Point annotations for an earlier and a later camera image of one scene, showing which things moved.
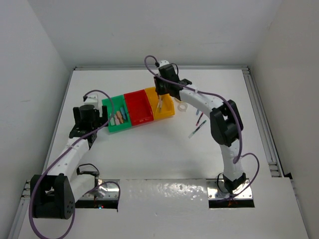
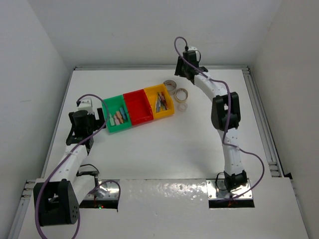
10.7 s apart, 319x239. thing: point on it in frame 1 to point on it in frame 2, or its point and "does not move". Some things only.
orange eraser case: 119,117 does not move
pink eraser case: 116,120 does not move
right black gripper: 160,91 to 179,71
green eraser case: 112,121 does not move
